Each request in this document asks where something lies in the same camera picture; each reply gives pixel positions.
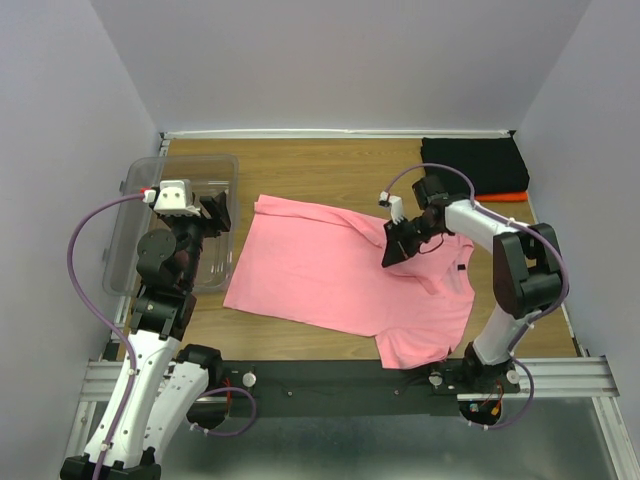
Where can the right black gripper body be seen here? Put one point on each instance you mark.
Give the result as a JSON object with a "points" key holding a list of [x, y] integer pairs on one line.
{"points": [[419, 229]]}

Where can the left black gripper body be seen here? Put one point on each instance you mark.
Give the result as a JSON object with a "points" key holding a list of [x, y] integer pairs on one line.
{"points": [[190, 232]]}

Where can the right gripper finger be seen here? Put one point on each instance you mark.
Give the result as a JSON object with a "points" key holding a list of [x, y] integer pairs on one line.
{"points": [[397, 251], [394, 231]]}

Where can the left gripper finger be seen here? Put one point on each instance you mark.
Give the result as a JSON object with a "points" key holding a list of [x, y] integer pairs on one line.
{"points": [[211, 223], [224, 214]]}

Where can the pink t shirt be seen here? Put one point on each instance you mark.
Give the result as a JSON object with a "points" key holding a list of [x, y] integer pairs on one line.
{"points": [[321, 266]]}

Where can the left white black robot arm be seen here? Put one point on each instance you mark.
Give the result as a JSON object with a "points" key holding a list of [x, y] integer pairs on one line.
{"points": [[160, 379]]}

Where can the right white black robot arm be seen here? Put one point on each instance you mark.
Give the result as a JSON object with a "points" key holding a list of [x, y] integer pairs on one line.
{"points": [[529, 275]]}

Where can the clear plastic bin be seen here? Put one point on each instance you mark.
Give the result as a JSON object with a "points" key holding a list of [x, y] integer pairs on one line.
{"points": [[209, 175]]}

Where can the folded black t shirt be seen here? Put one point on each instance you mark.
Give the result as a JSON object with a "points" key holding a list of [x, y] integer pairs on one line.
{"points": [[494, 166]]}

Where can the folded orange t shirt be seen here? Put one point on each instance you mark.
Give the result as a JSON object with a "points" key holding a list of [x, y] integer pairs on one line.
{"points": [[513, 197]]}

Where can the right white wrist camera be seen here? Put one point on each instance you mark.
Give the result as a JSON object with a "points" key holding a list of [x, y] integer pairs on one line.
{"points": [[394, 205]]}

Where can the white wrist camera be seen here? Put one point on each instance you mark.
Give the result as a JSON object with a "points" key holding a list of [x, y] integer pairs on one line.
{"points": [[171, 198], [394, 205]]}

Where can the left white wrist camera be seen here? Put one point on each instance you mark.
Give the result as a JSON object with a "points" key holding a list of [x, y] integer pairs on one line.
{"points": [[171, 198]]}

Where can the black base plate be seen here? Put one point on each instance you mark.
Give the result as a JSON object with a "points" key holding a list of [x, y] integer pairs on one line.
{"points": [[352, 388]]}

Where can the aluminium frame rail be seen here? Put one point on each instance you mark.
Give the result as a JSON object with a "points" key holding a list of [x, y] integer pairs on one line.
{"points": [[539, 378]]}

